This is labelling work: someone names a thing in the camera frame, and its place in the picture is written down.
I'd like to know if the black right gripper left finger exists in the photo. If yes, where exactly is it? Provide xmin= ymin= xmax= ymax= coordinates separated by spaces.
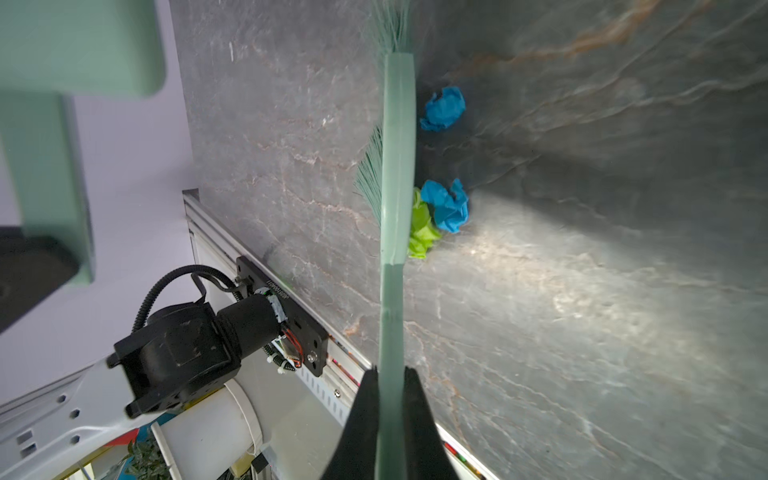
xmin=321 ymin=369 xmax=379 ymax=480

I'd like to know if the mint green hand brush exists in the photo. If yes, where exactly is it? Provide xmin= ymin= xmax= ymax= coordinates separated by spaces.
xmin=356 ymin=1 xmax=417 ymax=479

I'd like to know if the small blue scrap left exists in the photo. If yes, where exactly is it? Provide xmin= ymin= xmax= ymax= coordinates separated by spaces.
xmin=419 ymin=86 xmax=466 ymax=132

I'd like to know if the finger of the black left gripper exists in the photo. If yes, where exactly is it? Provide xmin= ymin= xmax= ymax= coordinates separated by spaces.
xmin=1 ymin=226 xmax=80 ymax=333

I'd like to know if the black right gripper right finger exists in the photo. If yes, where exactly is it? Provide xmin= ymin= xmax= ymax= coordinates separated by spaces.
xmin=403 ymin=367 xmax=459 ymax=480

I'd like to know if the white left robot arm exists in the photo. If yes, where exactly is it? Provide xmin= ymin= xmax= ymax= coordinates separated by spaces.
xmin=1 ymin=264 xmax=286 ymax=479

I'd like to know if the small blue paper scrap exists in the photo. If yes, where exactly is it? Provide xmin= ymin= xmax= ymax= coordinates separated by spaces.
xmin=421 ymin=179 xmax=469 ymax=233

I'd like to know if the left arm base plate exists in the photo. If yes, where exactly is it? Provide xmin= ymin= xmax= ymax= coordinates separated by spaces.
xmin=236 ymin=256 xmax=329 ymax=378

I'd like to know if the lime green scrap pair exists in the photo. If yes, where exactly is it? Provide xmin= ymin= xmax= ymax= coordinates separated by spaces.
xmin=408 ymin=188 xmax=442 ymax=259

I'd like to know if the white cylinder under table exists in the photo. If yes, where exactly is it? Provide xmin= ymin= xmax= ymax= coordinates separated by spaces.
xmin=151 ymin=380 xmax=263 ymax=479

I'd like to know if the mint green dustpan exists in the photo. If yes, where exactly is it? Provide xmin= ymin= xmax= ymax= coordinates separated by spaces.
xmin=1 ymin=1 xmax=166 ymax=285

